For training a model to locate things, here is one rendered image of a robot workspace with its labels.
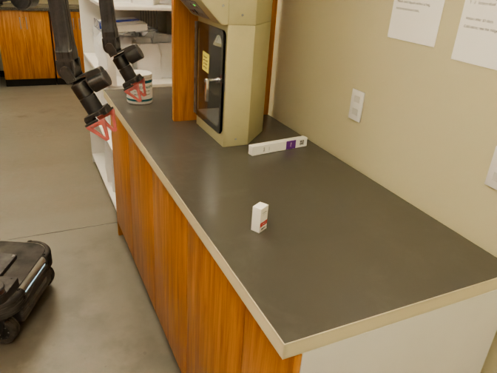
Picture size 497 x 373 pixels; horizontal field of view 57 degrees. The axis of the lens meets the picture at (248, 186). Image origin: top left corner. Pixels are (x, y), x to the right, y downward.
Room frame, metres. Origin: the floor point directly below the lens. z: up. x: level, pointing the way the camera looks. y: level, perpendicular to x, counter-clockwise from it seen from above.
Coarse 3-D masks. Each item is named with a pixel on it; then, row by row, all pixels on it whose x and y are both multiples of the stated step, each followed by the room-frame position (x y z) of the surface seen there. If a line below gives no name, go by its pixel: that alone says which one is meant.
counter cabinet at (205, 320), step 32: (128, 160) 2.12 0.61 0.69; (128, 192) 2.16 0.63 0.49; (160, 192) 1.59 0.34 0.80; (128, 224) 2.21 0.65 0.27; (160, 224) 1.60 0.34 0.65; (160, 256) 1.61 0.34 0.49; (192, 256) 1.26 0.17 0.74; (160, 288) 1.62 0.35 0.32; (192, 288) 1.25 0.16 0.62; (224, 288) 1.02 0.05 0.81; (160, 320) 1.63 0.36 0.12; (192, 320) 1.25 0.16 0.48; (224, 320) 1.01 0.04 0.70; (416, 320) 0.85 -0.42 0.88; (448, 320) 0.91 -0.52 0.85; (480, 320) 0.97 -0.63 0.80; (192, 352) 1.24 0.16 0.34; (224, 352) 1.00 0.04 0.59; (256, 352) 0.84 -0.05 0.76; (320, 352) 0.73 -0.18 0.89; (352, 352) 0.77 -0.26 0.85; (384, 352) 0.82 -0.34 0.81; (416, 352) 0.87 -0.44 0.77; (448, 352) 0.93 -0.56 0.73; (480, 352) 0.99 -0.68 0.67
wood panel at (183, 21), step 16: (176, 0) 2.05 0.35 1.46; (176, 16) 2.05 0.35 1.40; (192, 16) 2.08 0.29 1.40; (272, 16) 2.25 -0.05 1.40; (176, 32) 2.05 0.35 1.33; (192, 32) 2.08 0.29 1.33; (272, 32) 2.26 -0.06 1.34; (176, 48) 2.05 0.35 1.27; (192, 48) 2.08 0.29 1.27; (272, 48) 2.26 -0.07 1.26; (176, 64) 2.04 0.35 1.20; (192, 64) 2.08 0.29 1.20; (176, 80) 2.04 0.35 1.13; (192, 80) 2.08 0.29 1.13; (176, 96) 2.04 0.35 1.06; (192, 96) 2.08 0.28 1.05; (176, 112) 2.04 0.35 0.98; (192, 112) 2.08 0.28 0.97
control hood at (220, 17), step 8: (192, 0) 1.81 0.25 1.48; (200, 0) 1.71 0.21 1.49; (208, 0) 1.72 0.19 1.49; (216, 0) 1.73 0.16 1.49; (224, 0) 1.74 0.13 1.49; (208, 8) 1.72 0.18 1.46; (216, 8) 1.73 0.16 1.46; (224, 8) 1.74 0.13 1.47; (200, 16) 1.92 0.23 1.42; (208, 16) 1.81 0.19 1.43; (216, 16) 1.73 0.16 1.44; (224, 16) 1.74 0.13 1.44; (224, 24) 1.75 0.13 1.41
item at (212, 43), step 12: (204, 24) 1.93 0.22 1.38; (204, 36) 1.93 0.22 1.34; (216, 36) 1.82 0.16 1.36; (204, 48) 1.93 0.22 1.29; (216, 48) 1.81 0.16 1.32; (216, 60) 1.81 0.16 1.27; (204, 72) 1.92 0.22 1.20; (216, 72) 1.80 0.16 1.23; (204, 84) 1.92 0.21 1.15; (216, 84) 1.80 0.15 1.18; (216, 96) 1.80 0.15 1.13; (204, 108) 1.91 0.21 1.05; (216, 108) 1.79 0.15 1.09; (204, 120) 1.91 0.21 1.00; (216, 120) 1.79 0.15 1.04
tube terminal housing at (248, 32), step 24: (240, 0) 1.77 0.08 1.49; (264, 0) 1.88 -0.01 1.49; (216, 24) 1.85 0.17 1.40; (240, 24) 1.77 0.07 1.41; (264, 24) 1.91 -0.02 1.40; (240, 48) 1.78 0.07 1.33; (264, 48) 1.93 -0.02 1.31; (240, 72) 1.78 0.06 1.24; (264, 72) 1.95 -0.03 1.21; (240, 96) 1.78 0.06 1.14; (264, 96) 1.98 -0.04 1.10; (240, 120) 1.78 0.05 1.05; (240, 144) 1.79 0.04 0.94
